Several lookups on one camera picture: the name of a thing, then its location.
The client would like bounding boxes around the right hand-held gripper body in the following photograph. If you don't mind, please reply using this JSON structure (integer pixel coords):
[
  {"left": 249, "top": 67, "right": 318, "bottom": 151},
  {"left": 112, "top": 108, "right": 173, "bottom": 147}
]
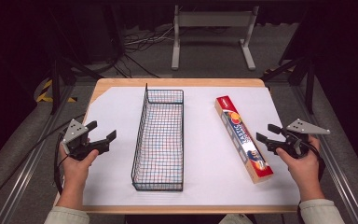
[{"left": 265, "top": 118, "right": 332, "bottom": 160}]

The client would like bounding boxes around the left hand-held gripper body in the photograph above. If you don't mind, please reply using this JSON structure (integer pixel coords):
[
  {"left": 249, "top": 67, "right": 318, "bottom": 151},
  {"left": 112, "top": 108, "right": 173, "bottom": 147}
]
[{"left": 60, "top": 119, "right": 110, "bottom": 161}]

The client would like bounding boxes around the long red plastic wrap box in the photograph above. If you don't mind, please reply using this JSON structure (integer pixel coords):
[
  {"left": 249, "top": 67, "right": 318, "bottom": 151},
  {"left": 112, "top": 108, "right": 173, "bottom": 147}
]
[{"left": 213, "top": 94, "right": 275, "bottom": 185}]

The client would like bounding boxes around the black wire basket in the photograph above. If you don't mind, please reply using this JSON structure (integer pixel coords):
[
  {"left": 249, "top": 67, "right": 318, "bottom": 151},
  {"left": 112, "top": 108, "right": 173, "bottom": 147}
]
[{"left": 131, "top": 82, "right": 185, "bottom": 192}]

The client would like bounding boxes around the person's left hand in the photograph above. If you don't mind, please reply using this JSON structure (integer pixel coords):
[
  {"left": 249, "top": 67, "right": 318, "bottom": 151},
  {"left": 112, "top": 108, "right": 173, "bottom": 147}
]
[{"left": 59, "top": 143, "right": 100, "bottom": 189}]

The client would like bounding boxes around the person's right hand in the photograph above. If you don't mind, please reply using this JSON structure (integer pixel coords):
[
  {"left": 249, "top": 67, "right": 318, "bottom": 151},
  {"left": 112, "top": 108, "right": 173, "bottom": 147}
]
[{"left": 275, "top": 135, "right": 323, "bottom": 195}]

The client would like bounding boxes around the yellow black hazard tape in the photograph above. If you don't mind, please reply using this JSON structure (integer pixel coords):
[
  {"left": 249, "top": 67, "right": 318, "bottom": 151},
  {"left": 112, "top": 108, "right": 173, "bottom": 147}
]
[{"left": 35, "top": 78, "right": 78, "bottom": 104}]

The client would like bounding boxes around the black tripod stand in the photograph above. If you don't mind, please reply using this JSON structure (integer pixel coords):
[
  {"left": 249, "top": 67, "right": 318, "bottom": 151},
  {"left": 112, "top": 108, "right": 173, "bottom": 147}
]
[
  {"left": 45, "top": 6, "right": 104, "bottom": 116},
  {"left": 260, "top": 12, "right": 318, "bottom": 115}
]

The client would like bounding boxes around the white paper sheet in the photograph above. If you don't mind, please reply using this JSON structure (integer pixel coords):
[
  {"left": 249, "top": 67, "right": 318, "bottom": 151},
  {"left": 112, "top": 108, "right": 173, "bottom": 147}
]
[{"left": 82, "top": 85, "right": 302, "bottom": 207}]

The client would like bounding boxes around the grey metal stand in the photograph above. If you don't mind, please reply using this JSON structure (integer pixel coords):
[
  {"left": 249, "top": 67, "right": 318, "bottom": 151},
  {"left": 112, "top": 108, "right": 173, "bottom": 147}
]
[{"left": 171, "top": 4, "right": 260, "bottom": 71}]

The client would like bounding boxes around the black cable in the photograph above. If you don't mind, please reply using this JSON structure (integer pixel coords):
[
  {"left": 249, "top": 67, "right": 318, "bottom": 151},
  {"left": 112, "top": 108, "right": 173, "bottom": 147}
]
[
  {"left": 53, "top": 132, "right": 70, "bottom": 195},
  {"left": 304, "top": 141, "right": 326, "bottom": 183}
]

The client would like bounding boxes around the bundle of floor cables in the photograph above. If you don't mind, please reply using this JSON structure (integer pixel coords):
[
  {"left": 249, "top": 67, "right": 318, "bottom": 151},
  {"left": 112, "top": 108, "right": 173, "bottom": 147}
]
[{"left": 99, "top": 24, "right": 231, "bottom": 78}]

